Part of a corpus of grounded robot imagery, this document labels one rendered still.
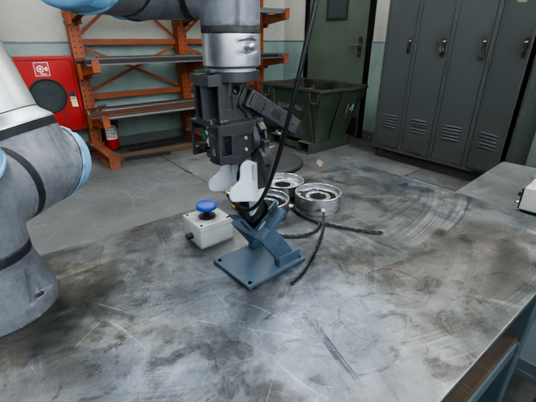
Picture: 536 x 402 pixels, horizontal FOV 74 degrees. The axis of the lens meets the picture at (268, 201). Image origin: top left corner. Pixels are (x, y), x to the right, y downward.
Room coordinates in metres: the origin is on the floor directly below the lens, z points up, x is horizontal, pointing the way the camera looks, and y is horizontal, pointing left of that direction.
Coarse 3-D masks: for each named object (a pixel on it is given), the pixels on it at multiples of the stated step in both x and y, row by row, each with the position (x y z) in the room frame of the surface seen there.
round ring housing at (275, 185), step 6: (276, 174) 0.87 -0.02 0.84; (282, 174) 0.87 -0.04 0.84; (288, 174) 0.87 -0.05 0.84; (294, 174) 0.86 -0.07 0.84; (276, 180) 0.85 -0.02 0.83; (282, 180) 0.85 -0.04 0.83; (294, 180) 0.85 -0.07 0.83; (300, 180) 0.84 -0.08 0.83; (270, 186) 0.78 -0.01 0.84; (276, 186) 0.81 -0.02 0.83; (282, 186) 0.84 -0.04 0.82; (288, 186) 0.84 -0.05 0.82; (294, 186) 0.78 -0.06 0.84; (288, 192) 0.77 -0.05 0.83; (294, 192) 0.78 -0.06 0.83; (294, 198) 0.79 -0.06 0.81
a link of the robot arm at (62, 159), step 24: (0, 48) 0.56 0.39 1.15; (0, 72) 0.54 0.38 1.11; (0, 96) 0.53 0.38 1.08; (24, 96) 0.56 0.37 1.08; (0, 120) 0.51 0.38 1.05; (24, 120) 0.52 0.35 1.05; (48, 120) 0.55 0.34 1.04; (0, 144) 0.50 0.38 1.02; (24, 144) 0.51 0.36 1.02; (48, 144) 0.53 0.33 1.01; (72, 144) 0.58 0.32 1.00; (48, 168) 0.50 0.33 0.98; (72, 168) 0.55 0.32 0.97; (48, 192) 0.49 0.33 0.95; (72, 192) 0.56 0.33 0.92
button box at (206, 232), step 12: (192, 216) 0.62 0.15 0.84; (204, 216) 0.61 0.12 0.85; (216, 216) 0.62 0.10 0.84; (192, 228) 0.59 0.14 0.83; (204, 228) 0.57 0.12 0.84; (216, 228) 0.59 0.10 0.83; (228, 228) 0.61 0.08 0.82; (192, 240) 0.60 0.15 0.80; (204, 240) 0.57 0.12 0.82; (216, 240) 0.59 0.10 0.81
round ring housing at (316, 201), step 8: (304, 184) 0.79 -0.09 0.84; (312, 184) 0.80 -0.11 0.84; (320, 184) 0.80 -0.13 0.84; (328, 184) 0.79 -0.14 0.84; (296, 192) 0.74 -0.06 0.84; (312, 192) 0.77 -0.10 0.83; (320, 192) 0.77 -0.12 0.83; (336, 192) 0.77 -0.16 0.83; (296, 200) 0.74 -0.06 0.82; (304, 200) 0.71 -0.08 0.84; (312, 200) 0.70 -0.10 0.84; (320, 200) 0.70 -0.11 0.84; (328, 200) 0.70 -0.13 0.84; (336, 200) 0.71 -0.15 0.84; (304, 208) 0.71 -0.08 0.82; (312, 208) 0.70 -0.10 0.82; (320, 208) 0.70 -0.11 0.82; (328, 208) 0.70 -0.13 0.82; (336, 208) 0.71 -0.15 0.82
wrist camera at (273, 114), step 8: (248, 96) 0.49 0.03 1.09; (256, 96) 0.49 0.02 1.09; (248, 104) 0.49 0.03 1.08; (256, 104) 0.49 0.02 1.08; (264, 104) 0.50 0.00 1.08; (272, 104) 0.51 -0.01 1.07; (256, 112) 0.50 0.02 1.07; (264, 112) 0.50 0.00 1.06; (272, 112) 0.51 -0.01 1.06; (280, 112) 0.52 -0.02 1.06; (264, 120) 0.53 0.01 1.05; (272, 120) 0.51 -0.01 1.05; (280, 120) 0.52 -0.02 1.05; (296, 120) 0.54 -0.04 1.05; (272, 128) 0.54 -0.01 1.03; (280, 128) 0.54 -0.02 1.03; (296, 128) 0.54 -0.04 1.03
